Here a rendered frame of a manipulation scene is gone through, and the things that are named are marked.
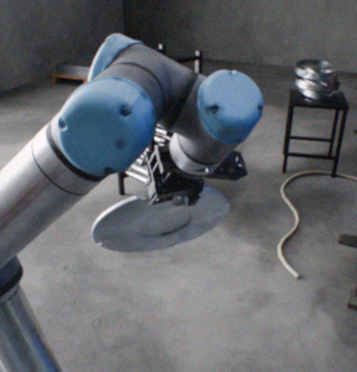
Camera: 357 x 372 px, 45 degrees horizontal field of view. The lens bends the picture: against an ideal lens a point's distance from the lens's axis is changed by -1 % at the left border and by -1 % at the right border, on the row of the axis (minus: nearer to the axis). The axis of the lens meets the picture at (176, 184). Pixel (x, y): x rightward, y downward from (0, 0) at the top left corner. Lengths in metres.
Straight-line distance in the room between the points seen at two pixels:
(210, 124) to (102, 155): 0.15
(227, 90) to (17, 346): 0.55
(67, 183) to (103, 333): 1.60
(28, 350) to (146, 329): 1.20
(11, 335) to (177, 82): 0.50
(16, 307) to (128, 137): 0.48
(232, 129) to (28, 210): 0.22
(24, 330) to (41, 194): 0.41
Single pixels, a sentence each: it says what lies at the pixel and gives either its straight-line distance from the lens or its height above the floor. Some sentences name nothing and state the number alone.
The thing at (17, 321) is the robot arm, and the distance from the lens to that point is 0.78.
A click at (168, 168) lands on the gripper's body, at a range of 0.59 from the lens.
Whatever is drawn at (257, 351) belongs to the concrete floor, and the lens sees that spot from 1.91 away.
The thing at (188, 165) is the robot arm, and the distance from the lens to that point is 0.56.
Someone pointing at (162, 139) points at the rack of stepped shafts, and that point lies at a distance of 2.56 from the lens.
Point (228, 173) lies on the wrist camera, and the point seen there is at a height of 1.13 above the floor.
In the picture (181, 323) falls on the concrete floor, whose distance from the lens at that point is 1.99.
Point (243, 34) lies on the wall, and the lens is 7.18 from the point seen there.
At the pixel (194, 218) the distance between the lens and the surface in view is 0.91.
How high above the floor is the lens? 1.42
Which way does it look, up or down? 27 degrees down
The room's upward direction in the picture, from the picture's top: straight up
